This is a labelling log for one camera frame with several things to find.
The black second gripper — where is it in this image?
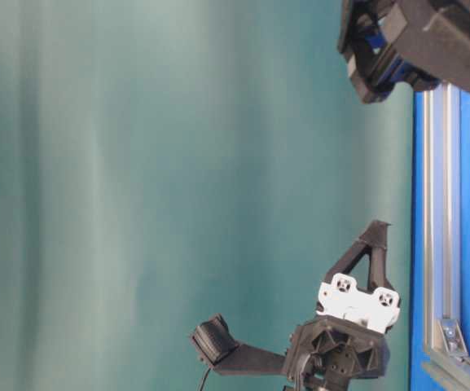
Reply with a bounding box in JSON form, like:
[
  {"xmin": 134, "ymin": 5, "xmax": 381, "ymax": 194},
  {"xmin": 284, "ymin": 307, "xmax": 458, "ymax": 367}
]
[{"xmin": 337, "ymin": 1, "xmax": 470, "ymax": 103}]

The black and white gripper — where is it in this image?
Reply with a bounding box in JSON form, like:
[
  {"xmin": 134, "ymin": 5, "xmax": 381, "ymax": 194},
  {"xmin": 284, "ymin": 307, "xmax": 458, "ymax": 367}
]
[{"xmin": 284, "ymin": 220, "xmax": 400, "ymax": 390}]

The teal background curtain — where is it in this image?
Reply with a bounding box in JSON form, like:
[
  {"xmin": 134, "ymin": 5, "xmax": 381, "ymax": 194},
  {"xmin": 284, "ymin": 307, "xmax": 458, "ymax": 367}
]
[{"xmin": 0, "ymin": 1, "xmax": 413, "ymax": 390}]

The aluminium profile frame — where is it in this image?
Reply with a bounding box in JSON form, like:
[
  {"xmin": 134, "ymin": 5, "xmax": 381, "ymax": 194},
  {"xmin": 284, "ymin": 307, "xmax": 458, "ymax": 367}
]
[{"xmin": 423, "ymin": 83, "xmax": 470, "ymax": 390}]

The metal corner bracket lower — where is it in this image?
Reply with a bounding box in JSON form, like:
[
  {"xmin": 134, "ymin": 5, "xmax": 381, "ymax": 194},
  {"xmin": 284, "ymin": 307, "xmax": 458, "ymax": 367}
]
[{"xmin": 439, "ymin": 319, "xmax": 469, "ymax": 361}]

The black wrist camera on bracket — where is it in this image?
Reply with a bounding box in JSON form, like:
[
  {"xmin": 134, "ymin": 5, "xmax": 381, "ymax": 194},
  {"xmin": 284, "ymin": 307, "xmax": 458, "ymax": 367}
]
[{"xmin": 190, "ymin": 314, "xmax": 285, "ymax": 376}]

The black camera cable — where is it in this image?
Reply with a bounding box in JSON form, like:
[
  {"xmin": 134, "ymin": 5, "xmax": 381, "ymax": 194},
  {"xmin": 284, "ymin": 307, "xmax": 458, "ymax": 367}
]
[{"xmin": 197, "ymin": 366, "xmax": 212, "ymax": 391}]

